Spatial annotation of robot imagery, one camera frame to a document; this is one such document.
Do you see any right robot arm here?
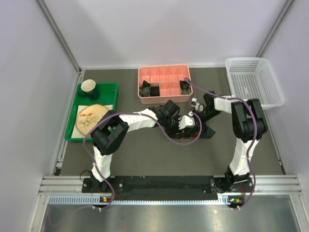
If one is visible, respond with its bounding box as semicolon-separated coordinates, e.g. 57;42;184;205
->
191;91;268;193

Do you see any black orange floral tie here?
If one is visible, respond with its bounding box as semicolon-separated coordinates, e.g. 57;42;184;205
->
171;123;215;139

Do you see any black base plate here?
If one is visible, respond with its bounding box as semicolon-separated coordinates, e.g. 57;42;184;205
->
82;176;253;201

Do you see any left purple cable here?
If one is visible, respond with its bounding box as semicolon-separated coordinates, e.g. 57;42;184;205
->
83;111;203;211

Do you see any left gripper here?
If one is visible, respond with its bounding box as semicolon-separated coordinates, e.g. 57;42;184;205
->
163;115;184;138

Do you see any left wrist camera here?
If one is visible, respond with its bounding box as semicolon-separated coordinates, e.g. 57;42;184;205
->
178;111;195;130

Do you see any aluminium frame rail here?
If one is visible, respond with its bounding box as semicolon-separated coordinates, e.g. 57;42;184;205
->
35;0;82;73

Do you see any green plastic tray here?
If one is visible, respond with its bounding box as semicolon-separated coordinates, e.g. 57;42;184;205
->
64;82;118;142

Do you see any rolled dark floral tie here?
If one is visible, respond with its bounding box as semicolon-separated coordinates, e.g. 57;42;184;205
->
139;80;151;97

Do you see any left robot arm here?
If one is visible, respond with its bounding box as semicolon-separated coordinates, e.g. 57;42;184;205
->
89;100;195;192

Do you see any rolled navy yellow floral tie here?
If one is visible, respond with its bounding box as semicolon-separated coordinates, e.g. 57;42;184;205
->
180;80;192;95

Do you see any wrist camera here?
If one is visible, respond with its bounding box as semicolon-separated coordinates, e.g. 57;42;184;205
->
191;98;204;112
178;111;195;130

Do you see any pink divided organizer box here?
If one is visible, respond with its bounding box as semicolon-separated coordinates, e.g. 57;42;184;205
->
137;64;193;105

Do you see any white perforated plastic basket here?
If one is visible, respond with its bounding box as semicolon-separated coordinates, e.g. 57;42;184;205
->
225;57;285;110

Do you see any grey slotted cable duct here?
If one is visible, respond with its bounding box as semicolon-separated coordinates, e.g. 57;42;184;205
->
48;195;231;205

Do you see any round painted wooden plate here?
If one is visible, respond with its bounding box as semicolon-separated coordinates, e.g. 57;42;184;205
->
75;104;112;136

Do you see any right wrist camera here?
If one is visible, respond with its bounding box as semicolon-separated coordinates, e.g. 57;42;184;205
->
191;98;204;112

